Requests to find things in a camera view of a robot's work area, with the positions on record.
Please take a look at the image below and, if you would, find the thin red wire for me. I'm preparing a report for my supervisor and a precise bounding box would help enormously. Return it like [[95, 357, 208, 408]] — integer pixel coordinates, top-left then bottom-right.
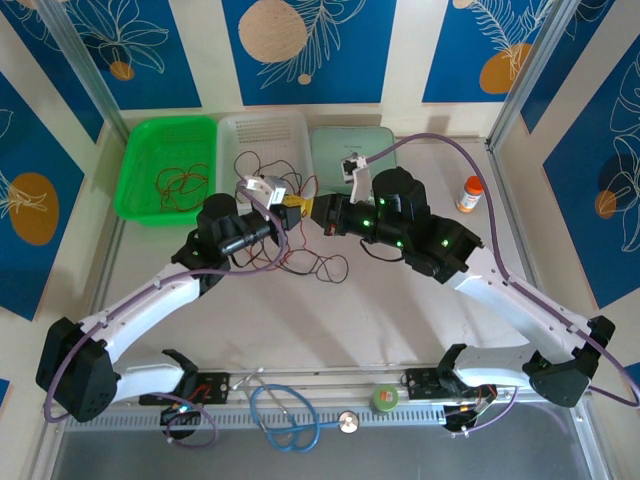
[[234, 219, 314, 274], [154, 163, 211, 214]]

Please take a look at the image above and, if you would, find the mint green zip pouch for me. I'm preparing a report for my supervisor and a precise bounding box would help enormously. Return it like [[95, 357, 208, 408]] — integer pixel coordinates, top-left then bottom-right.
[[309, 125, 399, 199]]

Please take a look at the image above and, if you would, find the orange pill bottle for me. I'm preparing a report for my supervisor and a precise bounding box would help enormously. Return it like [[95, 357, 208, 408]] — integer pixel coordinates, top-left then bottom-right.
[[457, 175, 487, 214]]

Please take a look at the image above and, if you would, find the white plastic basket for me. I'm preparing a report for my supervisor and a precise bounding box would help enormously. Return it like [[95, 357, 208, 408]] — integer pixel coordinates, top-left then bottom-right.
[[214, 110, 312, 211]]

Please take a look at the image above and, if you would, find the green plastic basket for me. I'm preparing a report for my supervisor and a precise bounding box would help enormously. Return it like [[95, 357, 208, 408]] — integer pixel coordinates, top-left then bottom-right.
[[113, 115, 219, 227]]

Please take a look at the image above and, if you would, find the blue stethoscope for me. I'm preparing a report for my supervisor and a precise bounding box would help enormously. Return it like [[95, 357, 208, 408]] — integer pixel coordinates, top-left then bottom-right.
[[229, 367, 359, 453]]

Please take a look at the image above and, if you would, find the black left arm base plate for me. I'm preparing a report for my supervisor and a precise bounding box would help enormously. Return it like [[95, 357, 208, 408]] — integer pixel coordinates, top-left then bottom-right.
[[138, 372, 231, 406]]

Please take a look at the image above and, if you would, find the aluminium table edge rail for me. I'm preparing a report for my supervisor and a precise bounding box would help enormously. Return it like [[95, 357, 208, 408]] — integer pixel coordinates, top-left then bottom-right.
[[42, 362, 589, 417]]

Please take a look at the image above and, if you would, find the aluminium frame post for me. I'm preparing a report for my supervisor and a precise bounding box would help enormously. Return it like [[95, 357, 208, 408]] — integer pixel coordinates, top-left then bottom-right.
[[487, 0, 560, 151], [37, 0, 132, 147]]

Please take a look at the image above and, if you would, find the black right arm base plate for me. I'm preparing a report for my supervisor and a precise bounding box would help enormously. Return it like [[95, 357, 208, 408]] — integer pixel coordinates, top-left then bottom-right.
[[404, 367, 497, 401]]

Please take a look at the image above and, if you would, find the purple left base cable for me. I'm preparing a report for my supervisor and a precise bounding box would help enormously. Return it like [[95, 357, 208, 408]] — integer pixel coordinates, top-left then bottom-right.
[[165, 394, 220, 448]]

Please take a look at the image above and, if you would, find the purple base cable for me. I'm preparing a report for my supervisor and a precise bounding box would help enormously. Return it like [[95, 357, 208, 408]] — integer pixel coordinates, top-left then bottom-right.
[[444, 384, 521, 439], [165, 394, 220, 448]]

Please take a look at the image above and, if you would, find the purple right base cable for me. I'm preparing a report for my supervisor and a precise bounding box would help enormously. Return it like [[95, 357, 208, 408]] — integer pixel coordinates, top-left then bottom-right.
[[444, 384, 521, 439]]

